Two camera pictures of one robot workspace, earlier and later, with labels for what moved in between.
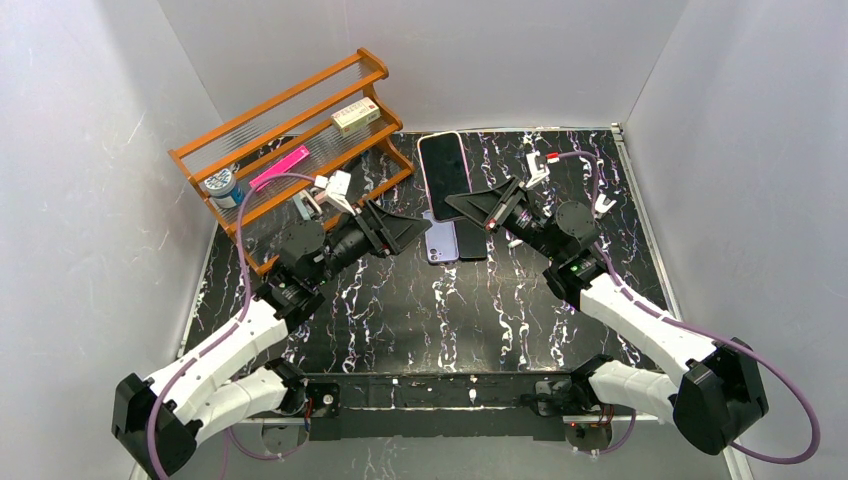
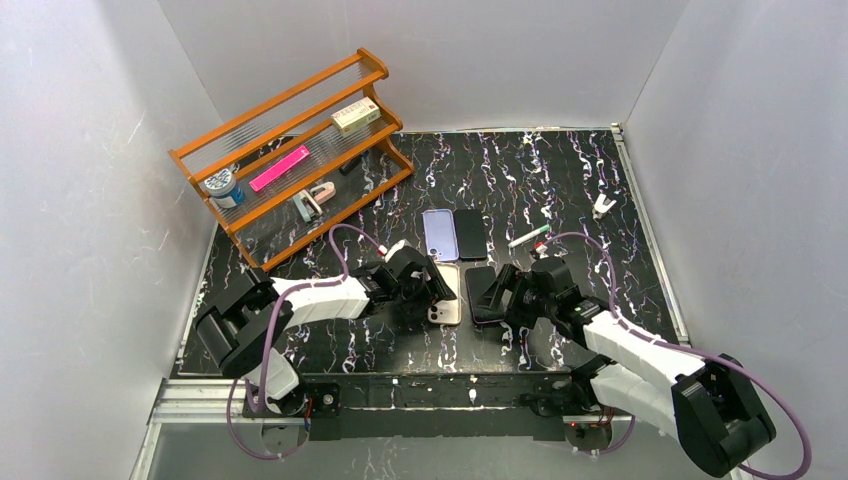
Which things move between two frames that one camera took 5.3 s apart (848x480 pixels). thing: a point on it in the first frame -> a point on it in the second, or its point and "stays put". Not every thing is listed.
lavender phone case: x=441 y=240 stays put
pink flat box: x=283 y=166 stays put
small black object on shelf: x=352 y=165 stays put
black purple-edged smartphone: x=445 y=170 -> x=477 y=280
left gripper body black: x=376 y=229 -> x=433 y=282
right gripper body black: x=507 y=208 -> x=499 y=295
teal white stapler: x=307 y=205 stays put
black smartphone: x=471 y=240 stays put
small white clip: x=599 y=203 stays put
